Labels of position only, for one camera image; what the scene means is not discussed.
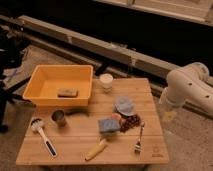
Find blue sponge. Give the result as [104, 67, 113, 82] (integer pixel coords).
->
[98, 118, 120, 133]

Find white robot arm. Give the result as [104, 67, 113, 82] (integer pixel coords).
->
[159, 62, 213, 115]

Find white paper cup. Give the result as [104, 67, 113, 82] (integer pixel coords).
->
[99, 73, 113, 92]

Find brown sponge in bin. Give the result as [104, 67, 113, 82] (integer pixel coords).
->
[57, 88, 78, 98]

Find green cup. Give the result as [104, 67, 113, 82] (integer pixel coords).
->
[103, 132, 117, 138]

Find small metal cup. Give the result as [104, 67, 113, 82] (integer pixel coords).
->
[51, 110, 66, 127]

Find orange fruit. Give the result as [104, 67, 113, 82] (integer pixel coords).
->
[111, 113, 121, 121]

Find long wooden beam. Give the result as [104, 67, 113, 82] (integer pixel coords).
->
[16, 14, 213, 88]

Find dark red grapes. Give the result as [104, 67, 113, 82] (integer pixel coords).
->
[120, 115, 141, 132]

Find green cucumber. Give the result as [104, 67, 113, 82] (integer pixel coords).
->
[65, 109, 89, 116]

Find yellow plastic bin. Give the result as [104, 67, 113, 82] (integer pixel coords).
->
[23, 65, 93, 106]

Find yellow banana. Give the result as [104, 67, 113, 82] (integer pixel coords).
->
[85, 139, 108, 161]

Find metal fork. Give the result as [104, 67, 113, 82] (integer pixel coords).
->
[134, 121, 145, 154]

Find white dish brush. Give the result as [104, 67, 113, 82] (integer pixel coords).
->
[30, 118, 57, 157]

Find black tripod stand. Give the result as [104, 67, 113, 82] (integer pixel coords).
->
[0, 26, 30, 133]

